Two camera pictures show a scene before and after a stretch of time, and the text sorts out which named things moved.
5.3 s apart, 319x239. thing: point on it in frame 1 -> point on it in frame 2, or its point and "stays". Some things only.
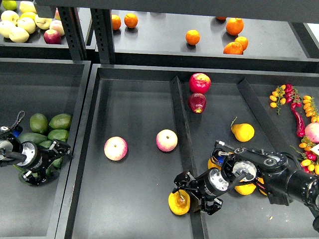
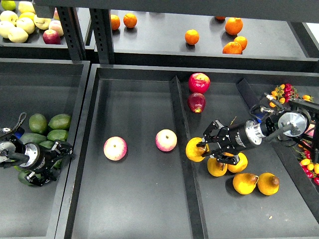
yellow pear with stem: x=179 y=202 -> x=194 y=153
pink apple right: x=166 y=140 stays
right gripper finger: x=186 y=180 -> x=211 y=134
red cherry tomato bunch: x=292 y=96 stays
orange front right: x=233 y=48 stays
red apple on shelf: x=52 y=37 stays
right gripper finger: x=211 y=206 -> x=231 y=159
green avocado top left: x=39 y=123 stays
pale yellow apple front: x=18 y=35 stays
